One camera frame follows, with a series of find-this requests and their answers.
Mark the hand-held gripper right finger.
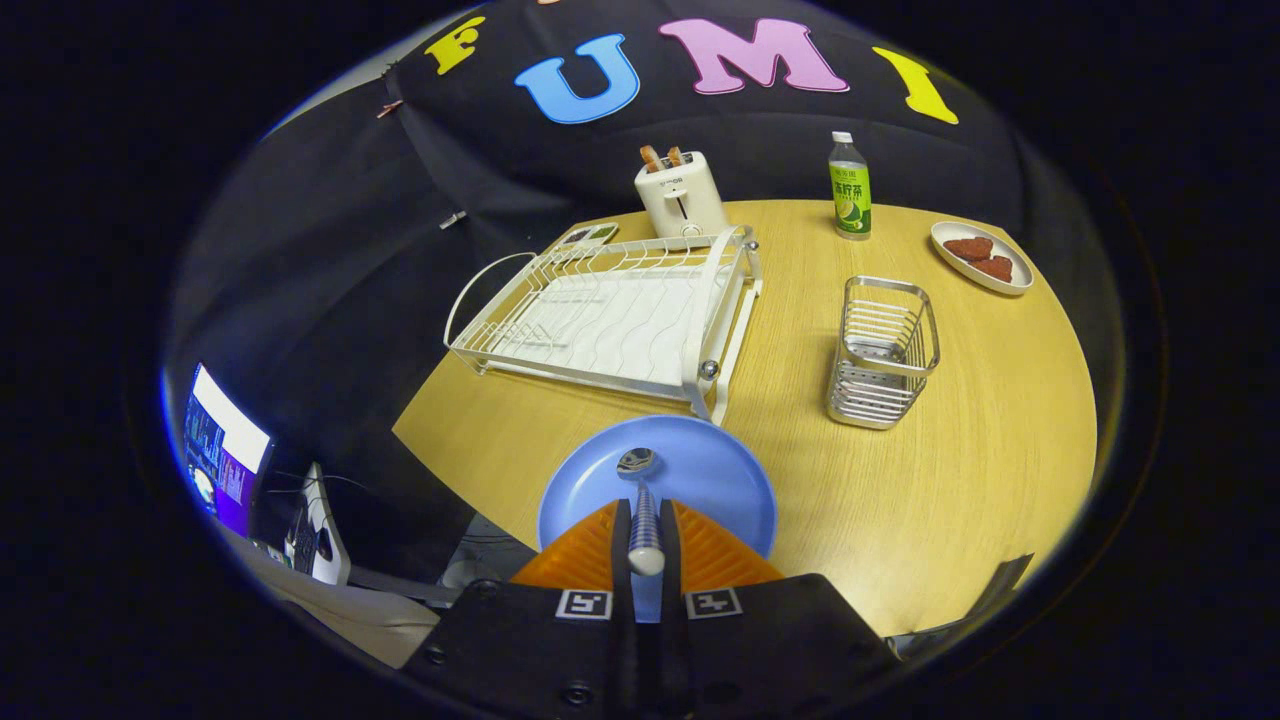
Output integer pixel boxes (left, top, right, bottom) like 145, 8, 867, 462
655, 498, 903, 720

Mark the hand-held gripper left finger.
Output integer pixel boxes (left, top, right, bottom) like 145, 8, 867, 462
398, 498, 641, 720

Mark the spoon with checkered blue handle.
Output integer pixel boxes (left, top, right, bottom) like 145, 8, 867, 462
616, 447, 667, 578

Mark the blue plate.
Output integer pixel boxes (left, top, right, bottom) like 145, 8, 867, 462
537, 415, 779, 626

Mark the white wire dish rack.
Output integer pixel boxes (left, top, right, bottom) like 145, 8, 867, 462
443, 225, 764, 426

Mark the silver wire basket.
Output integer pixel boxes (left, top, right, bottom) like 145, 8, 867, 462
826, 276, 942, 431

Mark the white divided snack plate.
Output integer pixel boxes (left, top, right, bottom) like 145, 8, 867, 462
553, 222, 619, 251

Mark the white oval dish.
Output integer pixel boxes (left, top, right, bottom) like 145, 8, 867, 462
930, 221, 1035, 296

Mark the white toaster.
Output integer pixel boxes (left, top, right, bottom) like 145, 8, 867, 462
634, 150, 731, 241

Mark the black backdrop cloth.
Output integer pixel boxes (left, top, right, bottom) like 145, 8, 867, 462
165, 0, 1111, 581

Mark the computer monitor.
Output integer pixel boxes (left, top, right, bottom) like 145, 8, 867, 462
183, 362, 273, 539

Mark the green label drink bottle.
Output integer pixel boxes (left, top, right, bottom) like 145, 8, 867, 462
828, 131, 873, 241

